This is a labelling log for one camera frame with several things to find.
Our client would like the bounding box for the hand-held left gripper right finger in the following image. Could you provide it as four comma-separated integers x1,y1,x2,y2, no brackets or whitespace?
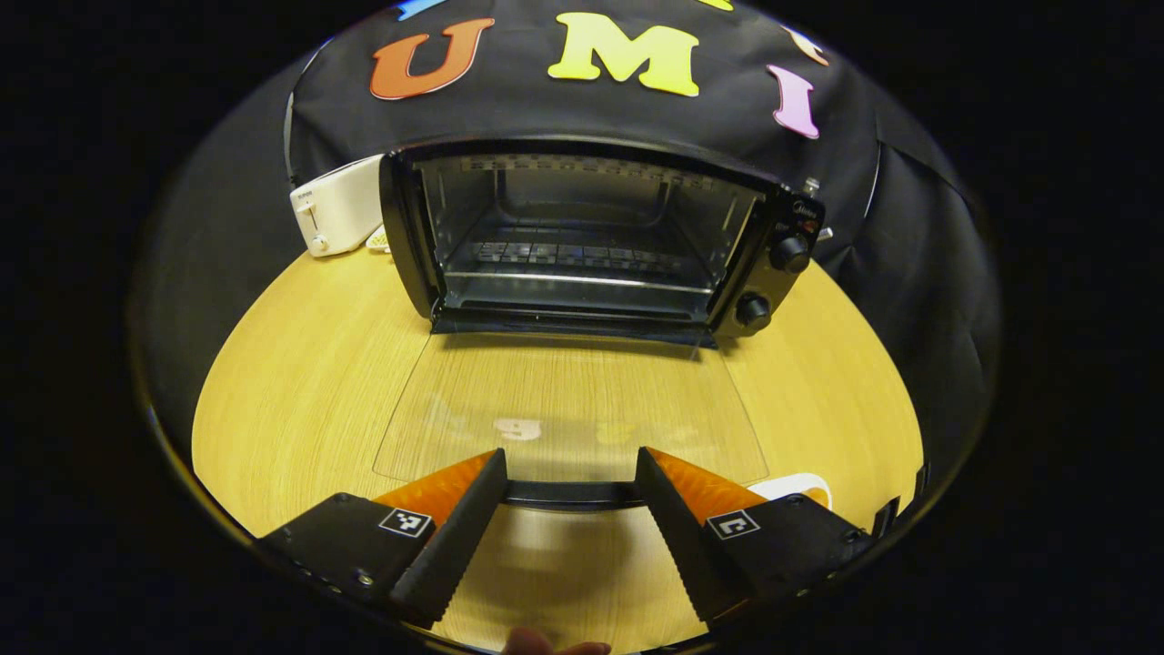
633,444,874,626

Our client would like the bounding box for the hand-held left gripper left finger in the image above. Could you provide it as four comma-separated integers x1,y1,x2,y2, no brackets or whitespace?
255,446,510,630

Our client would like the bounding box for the black electric oven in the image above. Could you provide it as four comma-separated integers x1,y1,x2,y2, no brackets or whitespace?
371,136,828,513

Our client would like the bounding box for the white plate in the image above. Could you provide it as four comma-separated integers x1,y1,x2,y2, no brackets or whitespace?
746,471,834,511

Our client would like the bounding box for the white toaster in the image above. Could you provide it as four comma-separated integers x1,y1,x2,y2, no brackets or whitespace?
289,155,388,258

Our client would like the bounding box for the black backdrop cloth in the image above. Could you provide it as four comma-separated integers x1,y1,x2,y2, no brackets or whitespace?
136,0,1001,479

